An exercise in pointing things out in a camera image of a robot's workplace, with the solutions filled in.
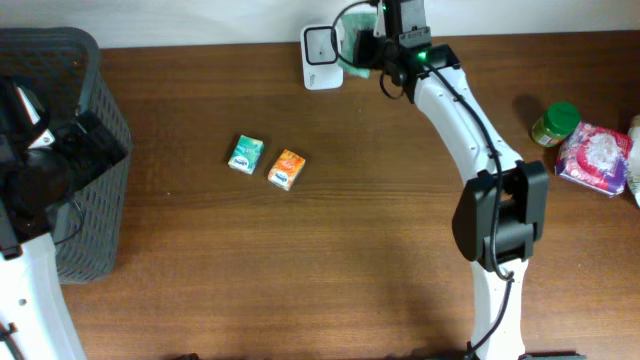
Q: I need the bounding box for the teal wipes packet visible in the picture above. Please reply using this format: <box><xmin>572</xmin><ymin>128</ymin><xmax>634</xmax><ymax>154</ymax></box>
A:
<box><xmin>337</xmin><ymin>12</ymin><xmax>377</xmax><ymax>79</ymax></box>

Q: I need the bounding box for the orange tissue pack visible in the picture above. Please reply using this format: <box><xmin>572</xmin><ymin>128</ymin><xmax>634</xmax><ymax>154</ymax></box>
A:
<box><xmin>267</xmin><ymin>149</ymin><xmax>306</xmax><ymax>191</ymax></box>

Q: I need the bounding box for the green lid jar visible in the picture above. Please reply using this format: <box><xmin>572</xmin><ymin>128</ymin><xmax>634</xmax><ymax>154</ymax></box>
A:
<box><xmin>531</xmin><ymin>102</ymin><xmax>581</xmax><ymax>147</ymax></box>

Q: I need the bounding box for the teal tissue pack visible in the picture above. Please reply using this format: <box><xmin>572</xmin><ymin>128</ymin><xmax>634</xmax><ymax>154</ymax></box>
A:
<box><xmin>228</xmin><ymin>135</ymin><xmax>264</xmax><ymax>175</ymax></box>

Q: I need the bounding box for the red purple snack packet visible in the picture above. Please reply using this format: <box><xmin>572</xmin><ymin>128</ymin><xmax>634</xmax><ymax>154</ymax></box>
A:
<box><xmin>555</xmin><ymin>122</ymin><xmax>633</xmax><ymax>197</ymax></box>

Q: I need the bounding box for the white bamboo print tube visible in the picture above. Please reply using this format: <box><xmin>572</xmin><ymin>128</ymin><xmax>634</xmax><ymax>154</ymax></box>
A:
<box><xmin>627</xmin><ymin>115</ymin><xmax>640</xmax><ymax>204</ymax></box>

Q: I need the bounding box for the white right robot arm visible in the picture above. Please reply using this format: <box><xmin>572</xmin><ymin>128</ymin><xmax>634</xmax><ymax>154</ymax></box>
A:
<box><xmin>352</xmin><ymin>1</ymin><xmax>549</xmax><ymax>359</ymax></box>

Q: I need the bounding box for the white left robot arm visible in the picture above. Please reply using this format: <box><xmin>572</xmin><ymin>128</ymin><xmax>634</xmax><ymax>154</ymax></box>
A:
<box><xmin>1</xmin><ymin>76</ymin><xmax>129</xmax><ymax>359</ymax></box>

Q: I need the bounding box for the white barcode scanner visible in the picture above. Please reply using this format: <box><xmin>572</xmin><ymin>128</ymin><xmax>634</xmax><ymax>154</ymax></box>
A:
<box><xmin>300</xmin><ymin>25</ymin><xmax>344</xmax><ymax>91</ymax></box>

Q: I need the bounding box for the grey plastic mesh basket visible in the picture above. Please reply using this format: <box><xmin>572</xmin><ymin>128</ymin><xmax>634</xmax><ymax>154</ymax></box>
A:
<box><xmin>1</xmin><ymin>27</ymin><xmax>133</xmax><ymax>284</ymax></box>

